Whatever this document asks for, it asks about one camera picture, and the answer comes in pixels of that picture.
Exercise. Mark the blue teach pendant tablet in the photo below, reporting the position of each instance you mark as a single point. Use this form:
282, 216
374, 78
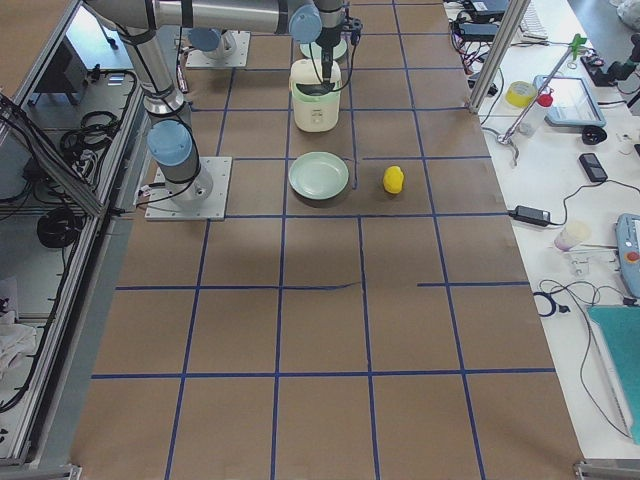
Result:
574, 104

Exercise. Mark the yellow tape roll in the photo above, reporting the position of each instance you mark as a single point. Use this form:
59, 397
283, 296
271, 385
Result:
520, 94

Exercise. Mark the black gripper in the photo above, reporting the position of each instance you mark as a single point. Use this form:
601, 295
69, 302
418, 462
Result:
327, 39

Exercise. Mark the teal cutting mat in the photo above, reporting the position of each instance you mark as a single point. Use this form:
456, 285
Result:
620, 327

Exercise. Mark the green plate near lemon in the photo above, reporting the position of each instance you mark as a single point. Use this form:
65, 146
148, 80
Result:
318, 175

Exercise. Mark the green plate far side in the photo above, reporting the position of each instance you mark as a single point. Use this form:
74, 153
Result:
313, 50

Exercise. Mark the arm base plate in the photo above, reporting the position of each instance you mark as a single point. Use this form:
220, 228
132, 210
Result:
197, 60
204, 199

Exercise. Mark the red cap squeeze bottle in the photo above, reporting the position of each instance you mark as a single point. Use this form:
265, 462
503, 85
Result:
536, 114

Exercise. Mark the black phone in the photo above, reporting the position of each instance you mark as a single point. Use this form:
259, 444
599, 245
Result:
593, 167

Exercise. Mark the white rice cooker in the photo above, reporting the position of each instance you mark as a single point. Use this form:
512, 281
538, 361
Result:
315, 107

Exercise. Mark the aluminium frame post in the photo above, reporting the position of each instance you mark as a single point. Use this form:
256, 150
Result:
502, 41

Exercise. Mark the metal rod stand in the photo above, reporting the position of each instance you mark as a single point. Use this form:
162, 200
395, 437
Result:
574, 48

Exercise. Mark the white paper cup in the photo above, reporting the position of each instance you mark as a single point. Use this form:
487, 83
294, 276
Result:
573, 233

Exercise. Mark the yellow lemon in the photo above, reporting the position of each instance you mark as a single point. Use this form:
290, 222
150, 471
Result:
393, 180

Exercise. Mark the black power adapter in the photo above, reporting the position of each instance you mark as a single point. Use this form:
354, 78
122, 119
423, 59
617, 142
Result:
530, 215

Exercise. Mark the black round cup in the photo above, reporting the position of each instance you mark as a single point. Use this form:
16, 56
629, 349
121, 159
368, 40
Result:
592, 135

